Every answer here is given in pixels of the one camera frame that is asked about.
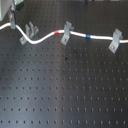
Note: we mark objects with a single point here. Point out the left grey cable clip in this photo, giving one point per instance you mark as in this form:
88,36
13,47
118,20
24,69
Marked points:
31,31

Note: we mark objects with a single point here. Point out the right grey cable clip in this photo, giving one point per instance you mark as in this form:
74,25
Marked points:
117,36

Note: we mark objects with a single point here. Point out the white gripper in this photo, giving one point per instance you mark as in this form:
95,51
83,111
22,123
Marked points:
5,5

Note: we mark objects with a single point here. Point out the grey cable clip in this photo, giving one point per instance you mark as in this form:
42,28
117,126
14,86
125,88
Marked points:
117,36
31,31
67,29

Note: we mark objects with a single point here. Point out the middle grey cable clip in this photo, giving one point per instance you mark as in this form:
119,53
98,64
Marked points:
67,29

